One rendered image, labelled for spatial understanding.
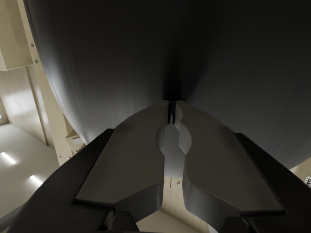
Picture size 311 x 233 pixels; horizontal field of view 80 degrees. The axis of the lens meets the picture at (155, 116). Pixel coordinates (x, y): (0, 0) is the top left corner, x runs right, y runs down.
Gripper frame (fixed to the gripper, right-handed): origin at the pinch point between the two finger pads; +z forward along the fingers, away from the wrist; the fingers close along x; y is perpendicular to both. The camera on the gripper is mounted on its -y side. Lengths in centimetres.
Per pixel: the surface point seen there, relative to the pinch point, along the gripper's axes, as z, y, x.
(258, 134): 1.5, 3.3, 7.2
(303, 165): 18.4, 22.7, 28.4
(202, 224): 296, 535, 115
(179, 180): 41, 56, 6
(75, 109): 2.1, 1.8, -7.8
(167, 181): 41, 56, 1
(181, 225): 312, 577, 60
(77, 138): 55, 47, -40
